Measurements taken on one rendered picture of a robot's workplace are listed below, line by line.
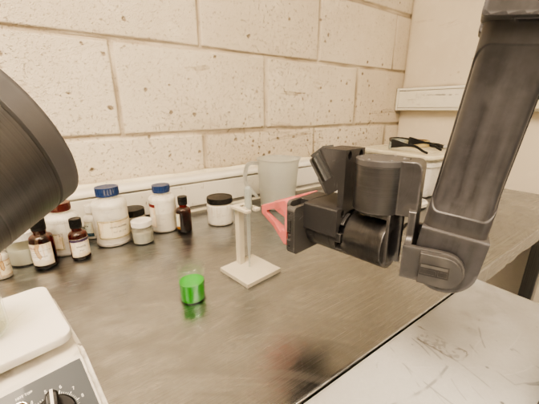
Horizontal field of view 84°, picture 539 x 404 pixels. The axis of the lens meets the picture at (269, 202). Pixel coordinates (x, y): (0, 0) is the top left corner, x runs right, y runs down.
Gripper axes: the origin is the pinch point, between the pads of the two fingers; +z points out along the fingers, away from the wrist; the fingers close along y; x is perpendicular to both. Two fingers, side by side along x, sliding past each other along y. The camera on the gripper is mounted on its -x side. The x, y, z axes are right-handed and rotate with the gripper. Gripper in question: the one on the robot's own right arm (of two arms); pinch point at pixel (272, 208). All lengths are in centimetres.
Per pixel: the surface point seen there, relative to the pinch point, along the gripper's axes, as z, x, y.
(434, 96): 15, -20, -109
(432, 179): 0, 8, -75
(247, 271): 5.4, 13.1, 1.2
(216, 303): 2.4, 13.9, 10.1
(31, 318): 2.9, 5.1, 31.6
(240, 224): 8.1, 4.8, 0.3
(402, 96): 29, -20, -112
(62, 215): 37.3, 4.8, 22.3
